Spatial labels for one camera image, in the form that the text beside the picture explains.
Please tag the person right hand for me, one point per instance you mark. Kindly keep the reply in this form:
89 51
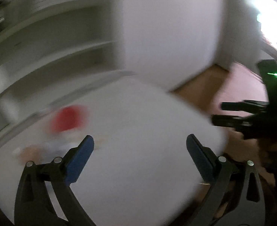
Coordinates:
243 150

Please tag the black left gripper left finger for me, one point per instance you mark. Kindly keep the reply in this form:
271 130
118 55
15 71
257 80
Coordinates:
33 204

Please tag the white desk hutch shelf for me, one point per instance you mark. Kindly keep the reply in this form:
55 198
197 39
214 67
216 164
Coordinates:
53 53

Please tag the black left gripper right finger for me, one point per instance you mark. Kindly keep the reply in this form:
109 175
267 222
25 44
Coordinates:
235 196

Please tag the red round wrapper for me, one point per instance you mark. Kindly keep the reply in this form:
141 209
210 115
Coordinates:
69 118

